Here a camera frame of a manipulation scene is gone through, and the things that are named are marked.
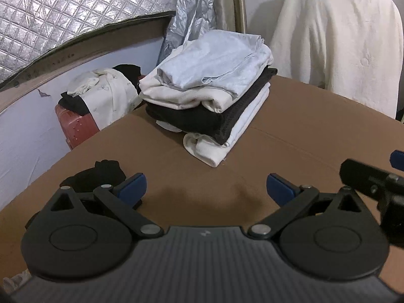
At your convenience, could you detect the stack of folded clothes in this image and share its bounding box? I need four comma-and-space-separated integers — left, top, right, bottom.
145, 68, 278, 145

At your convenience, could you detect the thick cream folded garment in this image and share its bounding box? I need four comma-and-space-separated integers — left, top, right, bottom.
183, 132, 230, 168

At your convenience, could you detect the pale blue-white shirt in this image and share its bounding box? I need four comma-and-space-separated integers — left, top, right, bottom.
157, 30, 274, 97

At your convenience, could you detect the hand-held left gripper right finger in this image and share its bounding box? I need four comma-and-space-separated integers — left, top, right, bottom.
248, 173, 363, 239

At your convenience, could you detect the white folded garment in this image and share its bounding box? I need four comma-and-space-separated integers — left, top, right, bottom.
156, 82, 272, 147

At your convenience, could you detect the silver plastic cover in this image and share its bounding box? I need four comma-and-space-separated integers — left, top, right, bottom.
157, 0, 219, 67

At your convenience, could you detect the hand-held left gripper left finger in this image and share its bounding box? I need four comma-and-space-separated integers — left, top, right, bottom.
50, 173, 165, 238

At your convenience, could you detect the silver quilted insulation sheet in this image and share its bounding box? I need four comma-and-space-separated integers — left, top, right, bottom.
0, 0, 184, 83

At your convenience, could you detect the cream floral cloth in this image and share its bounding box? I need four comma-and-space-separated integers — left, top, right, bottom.
67, 67, 141, 131

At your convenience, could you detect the red suitcase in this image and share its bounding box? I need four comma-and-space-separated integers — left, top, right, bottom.
55, 104, 102, 151

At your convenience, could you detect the curved wooden frame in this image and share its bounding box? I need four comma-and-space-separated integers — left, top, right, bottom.
0, 10, 176, 115

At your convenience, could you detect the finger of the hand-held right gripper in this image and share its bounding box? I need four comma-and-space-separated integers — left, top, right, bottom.
390, 150, 404, 168
339, 159, 392, 200

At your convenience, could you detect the beige upright board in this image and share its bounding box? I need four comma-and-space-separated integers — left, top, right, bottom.
214, 0, 248, 36

